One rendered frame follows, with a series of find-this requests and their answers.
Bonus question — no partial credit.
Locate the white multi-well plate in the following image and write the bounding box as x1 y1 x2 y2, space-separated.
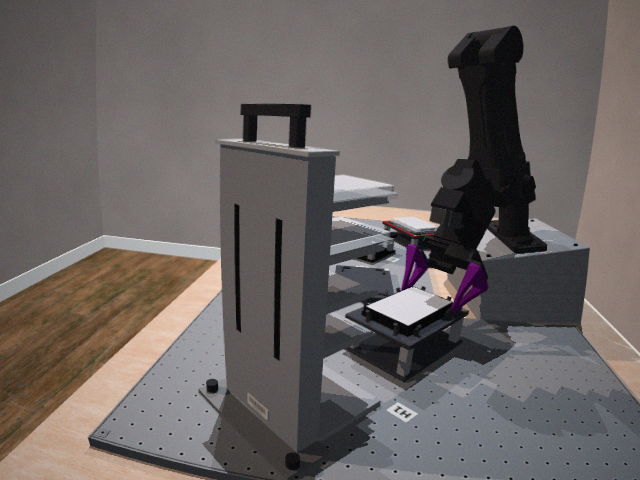
333 175 398 202

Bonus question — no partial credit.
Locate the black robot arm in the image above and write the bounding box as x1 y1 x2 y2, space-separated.
429 26 547 253

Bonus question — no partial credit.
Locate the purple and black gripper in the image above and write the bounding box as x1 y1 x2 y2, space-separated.
401 235 488 314

